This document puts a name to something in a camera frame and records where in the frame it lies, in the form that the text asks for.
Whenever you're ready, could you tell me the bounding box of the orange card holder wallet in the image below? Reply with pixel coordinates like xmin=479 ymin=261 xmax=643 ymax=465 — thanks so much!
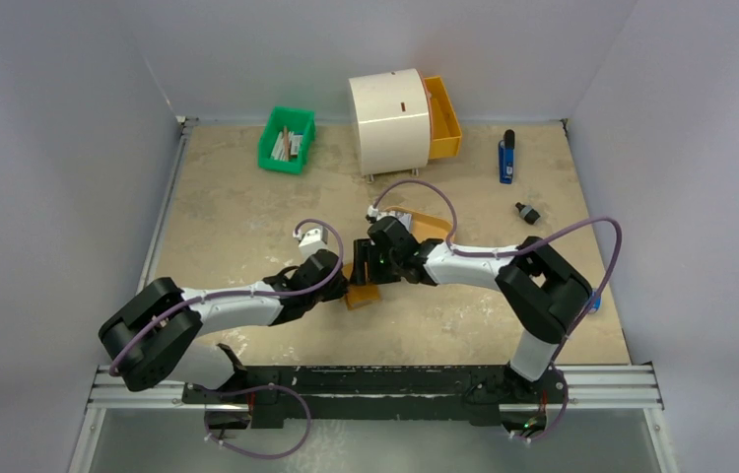
xmin=342 ymin=263 xmax=382 ymax=310

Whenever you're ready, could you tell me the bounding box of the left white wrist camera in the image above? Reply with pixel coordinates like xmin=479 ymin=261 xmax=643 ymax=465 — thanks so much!
xmin=294 ymin=226 xmax=329 ymax=258

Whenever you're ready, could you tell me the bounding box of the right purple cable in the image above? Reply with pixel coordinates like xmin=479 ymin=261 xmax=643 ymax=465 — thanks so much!
xmin=369 ymin=179 xmax=623 ymax=367

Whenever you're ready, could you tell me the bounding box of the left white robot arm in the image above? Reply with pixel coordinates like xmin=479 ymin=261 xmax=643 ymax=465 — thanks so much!
xmin=98 ymin=249 xmax=349 ymax=403

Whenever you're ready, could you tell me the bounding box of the orange open drawer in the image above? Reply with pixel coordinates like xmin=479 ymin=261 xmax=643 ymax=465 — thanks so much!
xmin=424 ymin=76 xmax=462 ymax=161

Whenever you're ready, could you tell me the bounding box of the green plastic bin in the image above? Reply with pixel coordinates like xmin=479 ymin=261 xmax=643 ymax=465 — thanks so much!
xmin=257 ymin=106 xmax=316 ymax=175

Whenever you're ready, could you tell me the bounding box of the cream round drawer cabinet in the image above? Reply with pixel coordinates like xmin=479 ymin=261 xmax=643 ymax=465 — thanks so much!
xmin=348 ymin=68 xmax=432 ymax=179

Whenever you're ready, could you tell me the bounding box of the small black knob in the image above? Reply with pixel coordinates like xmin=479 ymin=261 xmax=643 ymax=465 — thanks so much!
xmin=515 ymin=202 xmax=540 ymax=226

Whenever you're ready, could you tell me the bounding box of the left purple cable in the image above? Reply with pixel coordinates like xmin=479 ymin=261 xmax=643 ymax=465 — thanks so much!
xmin=107 ymin=218 xmax=346 ymax=378

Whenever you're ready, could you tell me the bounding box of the orange oval tray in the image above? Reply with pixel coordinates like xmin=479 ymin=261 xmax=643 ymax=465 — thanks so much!
xmin=383 ymin=206 xmax=453 ymax=241

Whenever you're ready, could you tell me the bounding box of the blue black marker pen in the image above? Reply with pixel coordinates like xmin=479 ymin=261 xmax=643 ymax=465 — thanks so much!
xmin=498 ymin=129 xmax=515 ymax=184

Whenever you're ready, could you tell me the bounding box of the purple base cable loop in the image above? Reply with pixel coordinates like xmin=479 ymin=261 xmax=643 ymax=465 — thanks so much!
xmin=202 ymin=382 xmax=316 ymax=461

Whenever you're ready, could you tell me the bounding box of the small blue object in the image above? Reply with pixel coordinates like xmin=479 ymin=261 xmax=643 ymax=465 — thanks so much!
xmin=589 ymin=289 xmax=602 ymax=313

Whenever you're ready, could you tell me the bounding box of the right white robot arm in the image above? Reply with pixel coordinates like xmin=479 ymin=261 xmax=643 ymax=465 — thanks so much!
xmin=350 ymin=214 xmax=593 ymax=401

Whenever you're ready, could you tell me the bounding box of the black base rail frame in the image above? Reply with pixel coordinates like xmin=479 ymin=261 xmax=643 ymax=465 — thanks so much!
xmin=89 ymin=365 xmax=663 ymax=436

